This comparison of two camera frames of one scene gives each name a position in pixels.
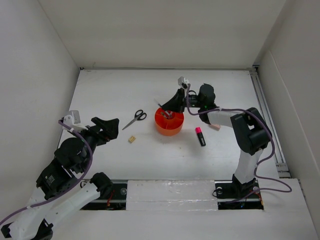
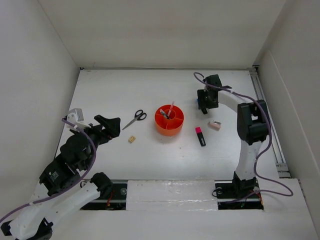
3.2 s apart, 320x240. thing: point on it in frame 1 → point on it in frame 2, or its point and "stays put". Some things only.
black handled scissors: (139, 115) stays put
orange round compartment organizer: (169, 127) stays put
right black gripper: (177, 103) → (202, 103)
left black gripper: (110, 129) stays put
